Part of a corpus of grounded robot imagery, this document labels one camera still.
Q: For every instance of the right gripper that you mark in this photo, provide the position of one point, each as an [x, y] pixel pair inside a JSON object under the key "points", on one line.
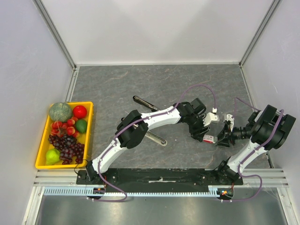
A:
{"points": [[225, 135]]}

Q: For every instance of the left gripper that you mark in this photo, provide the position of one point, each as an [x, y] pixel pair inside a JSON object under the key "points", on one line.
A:
{"points": [[198, 133]]}

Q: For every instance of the red white staple box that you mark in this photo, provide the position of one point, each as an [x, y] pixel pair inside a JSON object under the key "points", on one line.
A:
{"points": [[210, 139]]}

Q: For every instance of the silver and black stapler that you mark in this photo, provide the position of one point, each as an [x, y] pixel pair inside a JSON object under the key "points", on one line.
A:
{"points": [[155, 138]]}

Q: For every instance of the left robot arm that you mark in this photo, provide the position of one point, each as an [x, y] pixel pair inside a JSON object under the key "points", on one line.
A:
{"points": [[132, 130]]}

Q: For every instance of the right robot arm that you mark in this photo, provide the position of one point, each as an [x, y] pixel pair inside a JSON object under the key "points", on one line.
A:
{"points": [[266, 130]]}

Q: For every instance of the green avocado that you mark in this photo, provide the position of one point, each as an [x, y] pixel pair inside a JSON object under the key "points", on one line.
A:
{"points": [[81, 126]]}

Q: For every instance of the red apple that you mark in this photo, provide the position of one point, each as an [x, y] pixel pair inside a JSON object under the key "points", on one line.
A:
{"points": [[80, 112]]}

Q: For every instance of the peach fruit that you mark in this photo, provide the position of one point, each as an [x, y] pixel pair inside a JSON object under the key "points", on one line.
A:
{"points": [[71, 129]]}

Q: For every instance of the purple grape bunch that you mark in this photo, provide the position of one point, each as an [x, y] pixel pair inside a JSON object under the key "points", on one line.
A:
{"points": [[71, 150]]}

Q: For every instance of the green striped melon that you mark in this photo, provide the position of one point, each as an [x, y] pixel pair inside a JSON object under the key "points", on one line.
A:
{"points": [[60, 111]]}

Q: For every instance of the red cherry tomato cluster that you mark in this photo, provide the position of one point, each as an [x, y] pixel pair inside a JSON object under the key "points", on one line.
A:
{"points": [[58, 128]]}

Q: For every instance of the green pear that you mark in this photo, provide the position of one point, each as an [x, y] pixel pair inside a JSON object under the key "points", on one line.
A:
{"points": [[52, 156]]}

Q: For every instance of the grey cable duct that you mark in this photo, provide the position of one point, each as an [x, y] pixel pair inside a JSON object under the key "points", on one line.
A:
{"points": [[101, 191]]}

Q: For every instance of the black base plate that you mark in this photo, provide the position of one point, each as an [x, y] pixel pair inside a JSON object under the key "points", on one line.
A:
{"points": [[120, 176]]}

